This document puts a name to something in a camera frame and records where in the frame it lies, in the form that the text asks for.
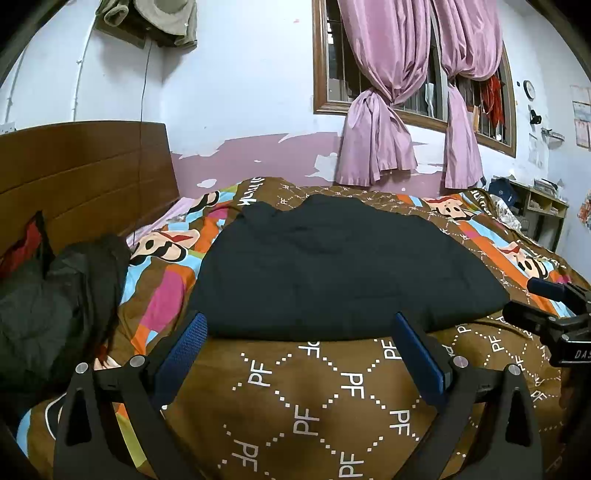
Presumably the black padded jacket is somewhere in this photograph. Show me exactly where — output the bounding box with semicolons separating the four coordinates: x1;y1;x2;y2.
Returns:
187;194;509;341

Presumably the dark clothes pile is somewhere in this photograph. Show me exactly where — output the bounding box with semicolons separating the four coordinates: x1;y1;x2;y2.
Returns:
1;235;130;395

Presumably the wooden shelf desk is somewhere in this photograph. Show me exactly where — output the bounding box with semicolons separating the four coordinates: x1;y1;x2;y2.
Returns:
509;180;569;252

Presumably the floral cloth bundle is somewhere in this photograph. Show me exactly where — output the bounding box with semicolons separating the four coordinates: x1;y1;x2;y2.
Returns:
490;194;522;232

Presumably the colourful cartoon bed quilt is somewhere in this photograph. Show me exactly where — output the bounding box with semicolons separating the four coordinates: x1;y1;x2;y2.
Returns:
15;175;590;480

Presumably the red pillow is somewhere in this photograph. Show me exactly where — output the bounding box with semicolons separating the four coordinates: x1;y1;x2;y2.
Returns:
1;211;53;280

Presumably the red hanging garment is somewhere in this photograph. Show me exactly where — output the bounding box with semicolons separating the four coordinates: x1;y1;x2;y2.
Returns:
480;75;504;129

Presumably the brown wooden headboard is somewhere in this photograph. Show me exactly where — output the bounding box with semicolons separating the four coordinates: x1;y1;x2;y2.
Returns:
1;121;179;251

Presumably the right pink curtain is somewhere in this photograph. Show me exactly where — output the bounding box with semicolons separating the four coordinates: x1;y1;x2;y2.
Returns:
433;0;503;190

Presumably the pink curtain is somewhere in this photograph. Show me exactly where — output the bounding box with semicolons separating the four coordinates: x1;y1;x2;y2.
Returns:
335;0;432;187
433;0;503;190

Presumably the left pink curtain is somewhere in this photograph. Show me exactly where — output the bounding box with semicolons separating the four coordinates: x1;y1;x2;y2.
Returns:
335;0;432;187

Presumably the round wall clock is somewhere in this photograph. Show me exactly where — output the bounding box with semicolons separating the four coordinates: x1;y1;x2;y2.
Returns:
523;80;536;101

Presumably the white wall cable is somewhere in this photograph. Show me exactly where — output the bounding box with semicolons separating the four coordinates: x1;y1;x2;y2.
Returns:
71;27;153;123

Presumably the beige cloth on wall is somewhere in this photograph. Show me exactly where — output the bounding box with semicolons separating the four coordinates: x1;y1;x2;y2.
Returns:
95;0;197;48

